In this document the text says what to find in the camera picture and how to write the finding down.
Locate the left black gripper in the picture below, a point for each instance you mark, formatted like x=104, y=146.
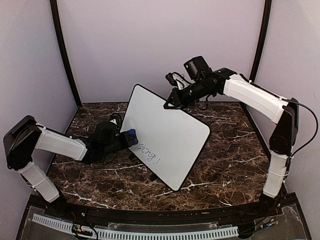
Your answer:
x=126, y=139

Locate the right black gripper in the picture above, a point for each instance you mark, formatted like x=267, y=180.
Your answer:
x=178, y=101

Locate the blue whiteboard eraser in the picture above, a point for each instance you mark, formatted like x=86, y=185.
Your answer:
x=132, y=136

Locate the white whiteboard black frame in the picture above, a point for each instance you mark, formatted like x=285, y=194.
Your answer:
x=169, y=140

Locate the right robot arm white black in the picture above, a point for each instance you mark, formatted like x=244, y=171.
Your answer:
x=284, y=112

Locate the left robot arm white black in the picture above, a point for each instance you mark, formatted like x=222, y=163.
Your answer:
x=28, y=135

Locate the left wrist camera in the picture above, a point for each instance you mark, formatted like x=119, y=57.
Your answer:
x=117, y=120

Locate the right black frame post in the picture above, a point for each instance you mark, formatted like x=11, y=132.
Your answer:
x=261, y=39

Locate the black frame post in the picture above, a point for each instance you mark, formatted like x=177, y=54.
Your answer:
x=261, y=39
x=63, y=52

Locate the black curved front rail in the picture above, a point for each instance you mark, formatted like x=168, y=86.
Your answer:
x=233, y=215

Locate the left black frame post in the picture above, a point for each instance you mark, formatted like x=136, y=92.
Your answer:
x=63, y=52

